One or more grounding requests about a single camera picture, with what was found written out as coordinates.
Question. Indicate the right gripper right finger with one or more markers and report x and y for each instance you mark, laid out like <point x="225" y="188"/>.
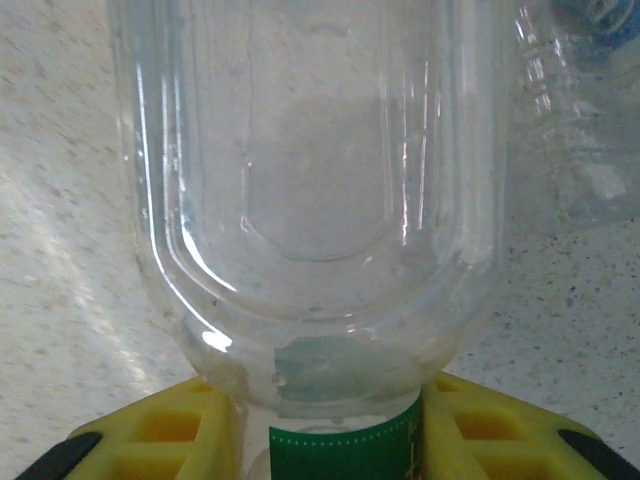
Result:
<point x="500" y="435"/>

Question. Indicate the clear bottle green neck label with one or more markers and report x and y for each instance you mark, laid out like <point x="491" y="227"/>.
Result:
<point x="310" y="175"/>

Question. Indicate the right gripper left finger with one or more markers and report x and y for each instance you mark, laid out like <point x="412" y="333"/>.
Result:
<point x="150" y="435"/>

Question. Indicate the white cap blue label bottle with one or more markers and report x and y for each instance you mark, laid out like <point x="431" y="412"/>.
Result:
<point x="575" y="125"/>

